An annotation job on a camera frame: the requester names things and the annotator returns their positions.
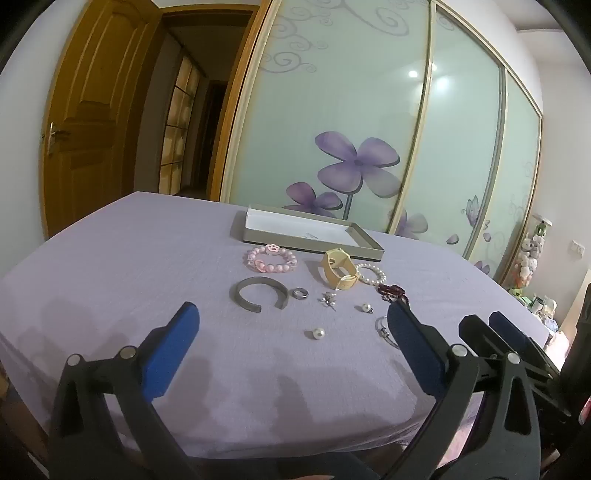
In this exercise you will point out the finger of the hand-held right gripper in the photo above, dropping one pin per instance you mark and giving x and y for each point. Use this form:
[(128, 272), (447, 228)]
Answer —
[(473, 332), (508, 330)]

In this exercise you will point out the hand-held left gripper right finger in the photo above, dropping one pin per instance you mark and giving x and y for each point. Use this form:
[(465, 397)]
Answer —
[(411, 350)]

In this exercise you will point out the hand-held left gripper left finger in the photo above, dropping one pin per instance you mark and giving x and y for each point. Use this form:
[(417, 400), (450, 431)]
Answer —
[(171, 350)]

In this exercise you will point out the silver hoop earring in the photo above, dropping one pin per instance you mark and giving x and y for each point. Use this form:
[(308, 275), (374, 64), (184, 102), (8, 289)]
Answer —
[(384, 337)]

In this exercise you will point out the pearl stud earring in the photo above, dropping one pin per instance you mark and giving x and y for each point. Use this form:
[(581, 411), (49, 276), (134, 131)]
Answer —
[(318, 333), (367, 308)]

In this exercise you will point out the grey cuff bangle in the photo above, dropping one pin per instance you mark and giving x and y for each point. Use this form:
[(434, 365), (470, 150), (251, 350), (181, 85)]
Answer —
[(236, 295)]

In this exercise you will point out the small silver stud earring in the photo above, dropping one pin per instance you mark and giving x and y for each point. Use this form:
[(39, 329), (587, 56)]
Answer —
[(328, 299)]

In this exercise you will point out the shallow grey jewelry box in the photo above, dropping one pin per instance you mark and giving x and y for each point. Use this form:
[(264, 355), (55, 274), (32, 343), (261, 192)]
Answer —
[(300, 226)]

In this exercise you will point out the pastel toy pile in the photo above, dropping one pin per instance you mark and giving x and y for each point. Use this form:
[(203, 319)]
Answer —
[(545, 311)]

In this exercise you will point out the plush toy bouquet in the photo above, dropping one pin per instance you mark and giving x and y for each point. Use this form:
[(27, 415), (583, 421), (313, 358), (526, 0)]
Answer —
[(528, 258)]

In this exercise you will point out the beige leather band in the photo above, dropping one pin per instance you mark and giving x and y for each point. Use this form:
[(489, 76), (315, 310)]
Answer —
[(332, 261)]

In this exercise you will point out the floral glass wardrobe door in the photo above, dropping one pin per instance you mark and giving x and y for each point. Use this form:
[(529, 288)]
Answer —
[(461, 138), (346, 92), (517, 184)]

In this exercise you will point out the gridded glass partition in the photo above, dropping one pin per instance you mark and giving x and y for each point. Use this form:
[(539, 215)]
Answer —
[(178, 115)]

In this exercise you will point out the wooden door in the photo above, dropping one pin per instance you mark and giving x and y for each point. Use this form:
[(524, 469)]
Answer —
[(92, 115)]

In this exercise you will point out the white wall socket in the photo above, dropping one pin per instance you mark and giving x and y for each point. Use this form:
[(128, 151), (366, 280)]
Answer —
[(578, 247)]

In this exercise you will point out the wooden door frame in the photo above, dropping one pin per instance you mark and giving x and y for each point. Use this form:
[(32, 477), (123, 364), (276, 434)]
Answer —
[(244, 83)]

